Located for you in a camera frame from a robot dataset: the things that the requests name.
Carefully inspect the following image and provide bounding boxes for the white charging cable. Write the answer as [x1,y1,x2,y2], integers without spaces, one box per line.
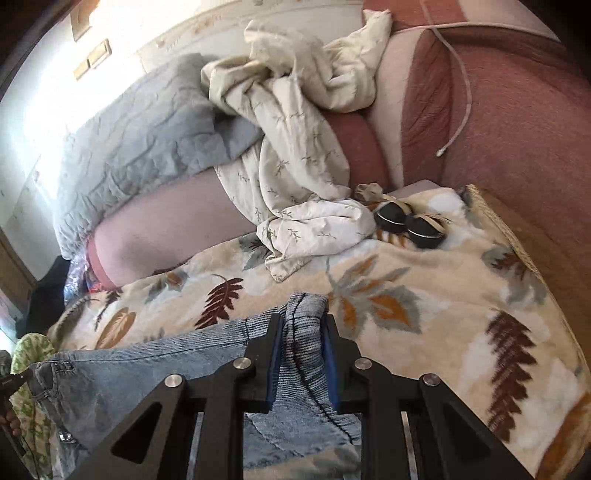
[392,0,474,159]

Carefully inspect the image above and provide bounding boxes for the black clothing pile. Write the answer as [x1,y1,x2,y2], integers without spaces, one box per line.
[16,256,70,339]

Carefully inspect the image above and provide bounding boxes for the person left hand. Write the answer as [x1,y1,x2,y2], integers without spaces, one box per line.
[0,401,21,437]

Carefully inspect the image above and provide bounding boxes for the red pink headboard cushion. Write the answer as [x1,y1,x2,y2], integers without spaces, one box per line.
[322,0,591,296]

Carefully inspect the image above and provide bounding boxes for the white floral crumpled garment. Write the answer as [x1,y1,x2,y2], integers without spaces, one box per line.
[201,10,393,282]

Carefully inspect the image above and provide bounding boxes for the blue denim pants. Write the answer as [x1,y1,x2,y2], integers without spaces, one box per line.
[29,293,361,479]

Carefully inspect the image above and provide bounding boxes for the grey quilted pillow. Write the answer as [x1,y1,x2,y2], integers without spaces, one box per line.
[53,53,263,260]

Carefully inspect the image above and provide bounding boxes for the beige wall switch plate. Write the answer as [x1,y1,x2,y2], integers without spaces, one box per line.
[73,39,112,81]

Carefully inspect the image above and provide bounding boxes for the green white patterned quilt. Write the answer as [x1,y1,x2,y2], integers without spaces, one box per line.
[10,333,58,479]

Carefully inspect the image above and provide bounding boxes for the leaf pattern fleece blanket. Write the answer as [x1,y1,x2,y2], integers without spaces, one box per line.
[50,188,590,479]

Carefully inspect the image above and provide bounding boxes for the purple plastic bag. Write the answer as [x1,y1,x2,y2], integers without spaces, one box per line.
[63,249,90,307]

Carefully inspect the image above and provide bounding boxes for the pink bolster cushion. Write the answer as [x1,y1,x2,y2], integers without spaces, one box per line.
[87,169,256,288]

